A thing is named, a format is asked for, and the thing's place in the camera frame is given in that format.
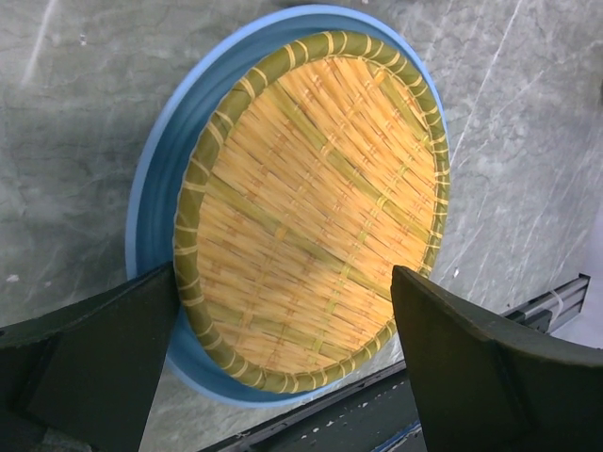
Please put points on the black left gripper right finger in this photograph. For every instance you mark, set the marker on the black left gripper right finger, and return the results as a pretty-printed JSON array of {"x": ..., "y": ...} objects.
[{"x": 484, "y": 383}]

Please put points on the woven bamboo plate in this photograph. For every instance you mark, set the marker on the woven bamboo plate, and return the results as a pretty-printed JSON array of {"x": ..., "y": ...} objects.
[{"x": 323, "y": 167}]

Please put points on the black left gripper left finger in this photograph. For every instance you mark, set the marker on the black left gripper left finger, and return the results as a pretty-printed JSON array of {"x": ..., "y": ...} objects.
[{"x": 89, "y": 370}]

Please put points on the black table front frame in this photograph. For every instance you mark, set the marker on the black table front frame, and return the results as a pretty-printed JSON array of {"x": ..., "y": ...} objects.
[{"x": 375, "y": 413}]

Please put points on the aluminium rail frame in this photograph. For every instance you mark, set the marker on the aluminium rail frame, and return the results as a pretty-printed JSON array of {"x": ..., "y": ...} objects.
[{"x": 555, "y": 308}]

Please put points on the blue plastic plate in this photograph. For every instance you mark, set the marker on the blue plastic plate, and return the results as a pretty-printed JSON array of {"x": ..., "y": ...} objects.
[{"x": 154, "y": 192}]

